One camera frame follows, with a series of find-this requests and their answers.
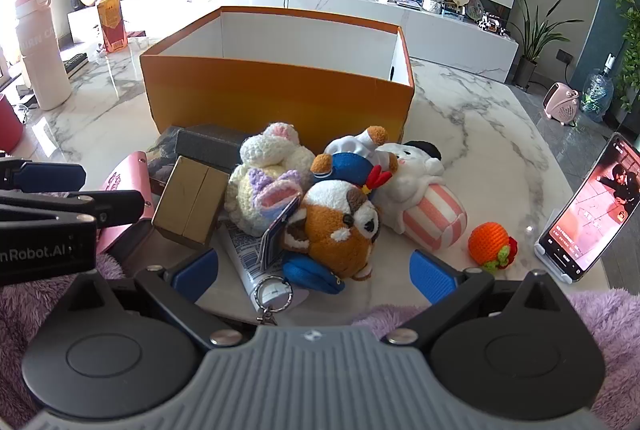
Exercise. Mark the white crochet bunny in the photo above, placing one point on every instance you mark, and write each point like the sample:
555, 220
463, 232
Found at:
270, 150

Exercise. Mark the cream and purple crochet toy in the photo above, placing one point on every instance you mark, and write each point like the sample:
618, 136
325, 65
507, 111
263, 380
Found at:
250, 200

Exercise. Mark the bushy pothos plant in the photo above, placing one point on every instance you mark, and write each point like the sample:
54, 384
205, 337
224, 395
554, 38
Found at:
630, 50

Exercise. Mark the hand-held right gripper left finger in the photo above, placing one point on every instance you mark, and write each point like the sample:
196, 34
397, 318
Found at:
195, 270

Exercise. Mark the pink case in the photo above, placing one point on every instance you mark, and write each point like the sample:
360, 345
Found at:
125, 190

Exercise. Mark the long-leaf potted plant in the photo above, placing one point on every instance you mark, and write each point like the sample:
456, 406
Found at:
532, 35

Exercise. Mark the orange drink bottle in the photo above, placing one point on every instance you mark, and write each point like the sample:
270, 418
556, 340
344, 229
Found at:
111, 25

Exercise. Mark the orange cardboard box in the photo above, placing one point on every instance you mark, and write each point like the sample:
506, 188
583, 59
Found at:
275, 110

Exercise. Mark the white marble tv cabinet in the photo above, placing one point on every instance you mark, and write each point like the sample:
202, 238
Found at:
350, 12

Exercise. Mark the white phone stand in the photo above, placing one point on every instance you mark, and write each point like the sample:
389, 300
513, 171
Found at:
541, 252

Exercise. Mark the white packet with blue print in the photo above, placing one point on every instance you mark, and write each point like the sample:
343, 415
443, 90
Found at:
240, 255

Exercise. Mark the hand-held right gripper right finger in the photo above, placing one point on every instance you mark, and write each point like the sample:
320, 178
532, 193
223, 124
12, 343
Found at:
432, 275

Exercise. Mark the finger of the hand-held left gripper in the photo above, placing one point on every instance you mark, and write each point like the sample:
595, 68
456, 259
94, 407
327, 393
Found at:
120, 206
45, 176

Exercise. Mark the plush bear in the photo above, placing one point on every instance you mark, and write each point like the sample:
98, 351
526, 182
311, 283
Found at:
345, 160

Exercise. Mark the blue water jug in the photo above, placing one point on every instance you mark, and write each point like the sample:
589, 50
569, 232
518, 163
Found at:
597, 92

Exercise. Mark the metal keyring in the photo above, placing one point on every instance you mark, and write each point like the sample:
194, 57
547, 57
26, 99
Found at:
267, 316

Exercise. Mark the red container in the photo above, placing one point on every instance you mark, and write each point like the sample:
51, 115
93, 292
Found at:
10, 125

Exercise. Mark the smartphone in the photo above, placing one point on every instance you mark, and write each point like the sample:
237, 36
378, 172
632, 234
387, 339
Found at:
590, 215

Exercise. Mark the gold box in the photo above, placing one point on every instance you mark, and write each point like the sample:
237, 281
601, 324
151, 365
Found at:
190, 200

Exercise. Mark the black remote control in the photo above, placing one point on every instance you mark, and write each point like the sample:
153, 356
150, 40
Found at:
75, 62

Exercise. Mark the small blue card holder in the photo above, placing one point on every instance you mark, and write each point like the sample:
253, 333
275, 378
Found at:
275, 240

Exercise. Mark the black and white cow figurine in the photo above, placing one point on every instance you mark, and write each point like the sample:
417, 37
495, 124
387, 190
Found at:
490, 24

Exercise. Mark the dark grey gift box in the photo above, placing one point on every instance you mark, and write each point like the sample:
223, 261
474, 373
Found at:
210, 145

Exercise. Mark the white plush with pink stripes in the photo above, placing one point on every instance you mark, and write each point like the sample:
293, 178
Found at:
430, 215

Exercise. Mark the pink heater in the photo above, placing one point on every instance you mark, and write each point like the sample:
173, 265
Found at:
561, 102

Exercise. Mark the orange and white plush animal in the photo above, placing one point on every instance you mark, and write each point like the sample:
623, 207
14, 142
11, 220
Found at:
335, 230

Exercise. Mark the white bottle with pink lid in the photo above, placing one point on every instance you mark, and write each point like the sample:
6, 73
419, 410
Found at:
42, 60

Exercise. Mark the orange crochet fruit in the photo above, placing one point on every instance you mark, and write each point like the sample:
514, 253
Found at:
487, 242

